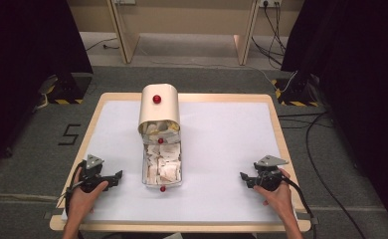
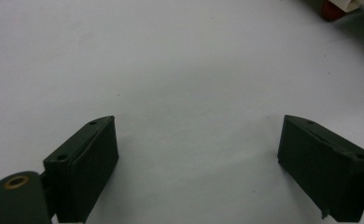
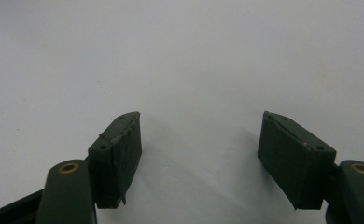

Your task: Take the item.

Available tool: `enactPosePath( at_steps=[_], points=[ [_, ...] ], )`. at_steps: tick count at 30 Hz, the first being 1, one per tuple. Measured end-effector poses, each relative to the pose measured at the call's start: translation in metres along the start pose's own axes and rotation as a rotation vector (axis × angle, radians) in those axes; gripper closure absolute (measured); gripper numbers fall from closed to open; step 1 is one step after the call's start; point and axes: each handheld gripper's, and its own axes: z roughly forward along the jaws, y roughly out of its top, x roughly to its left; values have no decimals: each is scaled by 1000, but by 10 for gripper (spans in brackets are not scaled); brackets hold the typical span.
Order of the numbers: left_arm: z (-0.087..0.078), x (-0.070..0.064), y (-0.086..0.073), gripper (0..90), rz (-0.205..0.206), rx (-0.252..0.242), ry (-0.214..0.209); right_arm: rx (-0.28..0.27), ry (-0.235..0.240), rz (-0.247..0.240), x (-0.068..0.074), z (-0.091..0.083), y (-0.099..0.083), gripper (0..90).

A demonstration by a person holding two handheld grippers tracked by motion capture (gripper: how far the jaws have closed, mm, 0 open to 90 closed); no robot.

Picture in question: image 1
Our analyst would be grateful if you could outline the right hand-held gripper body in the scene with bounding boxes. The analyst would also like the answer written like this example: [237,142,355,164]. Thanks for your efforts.
[253,154,290,192]

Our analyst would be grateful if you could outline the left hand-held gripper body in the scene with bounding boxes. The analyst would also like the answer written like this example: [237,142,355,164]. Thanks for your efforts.
[78,153,112,194]

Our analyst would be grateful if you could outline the person's right hand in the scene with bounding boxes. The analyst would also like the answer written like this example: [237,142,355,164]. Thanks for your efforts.
[253,168,294,218]

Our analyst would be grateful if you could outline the person's left hand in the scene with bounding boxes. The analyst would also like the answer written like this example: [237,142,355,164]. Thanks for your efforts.
[67,166,109,217]

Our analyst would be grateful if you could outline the wooden table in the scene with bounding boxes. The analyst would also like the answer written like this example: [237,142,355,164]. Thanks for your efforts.
[49,92,312,233]

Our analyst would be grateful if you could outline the white table mat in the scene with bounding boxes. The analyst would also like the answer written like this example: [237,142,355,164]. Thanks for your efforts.
[61,100,297,224]

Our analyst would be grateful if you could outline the pile of paper scraps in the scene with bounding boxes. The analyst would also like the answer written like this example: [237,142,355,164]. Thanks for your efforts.
[143,142,182,184]

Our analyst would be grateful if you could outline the small drawer with red knob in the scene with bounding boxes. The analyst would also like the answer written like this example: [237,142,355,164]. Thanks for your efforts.
[138,119,182,145]

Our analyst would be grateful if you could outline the cream drawer cabinet red knob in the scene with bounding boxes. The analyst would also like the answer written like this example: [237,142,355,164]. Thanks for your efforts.
[137,83,182,135]

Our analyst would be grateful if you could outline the black stand base hazard tape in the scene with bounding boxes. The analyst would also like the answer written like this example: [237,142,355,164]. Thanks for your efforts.
[271,77,319,108]
[37,73,94,106]

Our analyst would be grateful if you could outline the black curtain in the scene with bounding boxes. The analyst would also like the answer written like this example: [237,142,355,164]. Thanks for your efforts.
[0,0,95,170]
[280,0,388,230]

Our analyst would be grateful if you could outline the light wooden desk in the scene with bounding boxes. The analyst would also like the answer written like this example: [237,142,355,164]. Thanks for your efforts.
[105,0,260,67]

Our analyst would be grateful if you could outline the right hand-held gripper black cable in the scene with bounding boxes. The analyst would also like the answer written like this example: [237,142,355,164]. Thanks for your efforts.
[281,174,318,239]

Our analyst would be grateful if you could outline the black floor cables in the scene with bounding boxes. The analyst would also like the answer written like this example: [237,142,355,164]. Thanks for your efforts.
[277,111,370,239]

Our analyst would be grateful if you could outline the thin white cable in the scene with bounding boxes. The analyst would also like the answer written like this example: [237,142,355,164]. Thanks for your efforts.
[137,46,298,94]

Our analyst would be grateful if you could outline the black floor cable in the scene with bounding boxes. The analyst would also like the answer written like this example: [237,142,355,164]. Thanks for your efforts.
[85,37,120,53]

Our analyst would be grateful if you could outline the bundle of black cables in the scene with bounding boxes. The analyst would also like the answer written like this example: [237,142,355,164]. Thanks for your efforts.
[251,1,289,68]

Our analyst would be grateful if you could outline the white wall socket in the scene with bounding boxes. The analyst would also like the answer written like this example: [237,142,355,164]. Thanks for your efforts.
[259,0,283,8]

